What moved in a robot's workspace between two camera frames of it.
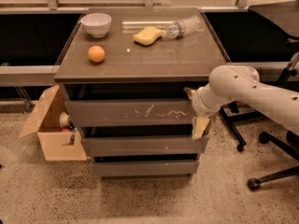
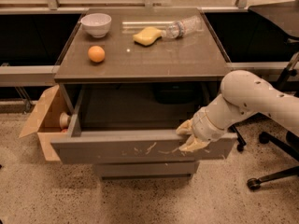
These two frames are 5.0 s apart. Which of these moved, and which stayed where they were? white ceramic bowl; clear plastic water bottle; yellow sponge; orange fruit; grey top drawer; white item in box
Moved: grey top drawer
Stayed: white item in box; clear plastic water bottle; orange fruit; yellow sponge; white ceramic bowl
